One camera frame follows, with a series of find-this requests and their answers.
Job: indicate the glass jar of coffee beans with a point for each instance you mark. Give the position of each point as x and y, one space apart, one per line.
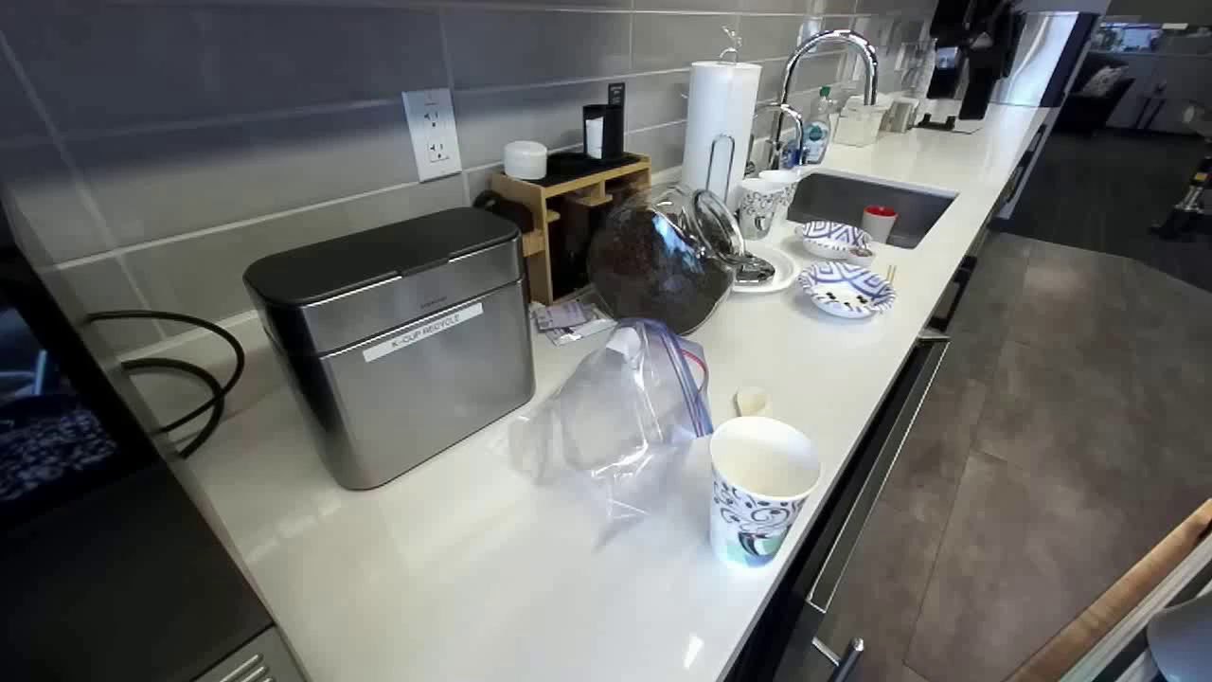
650 271

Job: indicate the crumpled printed paper packet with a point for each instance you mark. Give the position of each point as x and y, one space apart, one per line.
568 314

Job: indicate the clear plastic zip bag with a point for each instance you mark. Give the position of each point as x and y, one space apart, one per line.
612 423

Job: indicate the wooden countertop organizer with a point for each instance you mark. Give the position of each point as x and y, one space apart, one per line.
543 220

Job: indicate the plain white paper plate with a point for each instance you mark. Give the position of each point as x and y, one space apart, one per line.
783 283

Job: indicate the small white round container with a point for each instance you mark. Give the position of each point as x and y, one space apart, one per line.
525 162

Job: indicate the stainless steel countertop bin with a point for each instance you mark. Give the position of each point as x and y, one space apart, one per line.
401 355

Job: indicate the black and white box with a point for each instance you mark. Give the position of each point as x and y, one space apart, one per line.
592 134

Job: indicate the metal paper towel holder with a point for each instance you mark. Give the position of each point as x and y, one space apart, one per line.
719 155

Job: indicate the tall black box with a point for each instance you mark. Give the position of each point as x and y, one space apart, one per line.
613 120

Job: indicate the patterned bowl with coffee beans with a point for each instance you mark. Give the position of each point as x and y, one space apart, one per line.
842 294

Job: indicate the empty blue patterned paper bowl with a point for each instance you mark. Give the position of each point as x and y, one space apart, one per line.
833 236

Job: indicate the white paper towel roll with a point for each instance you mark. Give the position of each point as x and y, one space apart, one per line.
719 98

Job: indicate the dark kitchen sink basin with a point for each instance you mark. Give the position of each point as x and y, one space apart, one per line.
833 194

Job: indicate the small white coffee pod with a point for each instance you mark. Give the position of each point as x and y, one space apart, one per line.
889 271

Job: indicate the blue dish soap bottle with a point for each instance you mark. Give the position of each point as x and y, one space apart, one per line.
820 138

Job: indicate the white cup with red top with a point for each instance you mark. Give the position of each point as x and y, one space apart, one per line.
878 220

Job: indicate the white container by faucet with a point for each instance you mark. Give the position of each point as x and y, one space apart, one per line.
858 124

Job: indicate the chrome kitchen faucet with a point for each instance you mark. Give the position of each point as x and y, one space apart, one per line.
828 44

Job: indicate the wooden board edge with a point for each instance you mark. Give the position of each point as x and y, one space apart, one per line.
1111 596

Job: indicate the black coffee machine with screen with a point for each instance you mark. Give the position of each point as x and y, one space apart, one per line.
77 582

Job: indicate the grey round object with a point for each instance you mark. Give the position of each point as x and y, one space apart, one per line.
1185 643

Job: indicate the white wall outlet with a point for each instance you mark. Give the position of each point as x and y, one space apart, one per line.
433 134

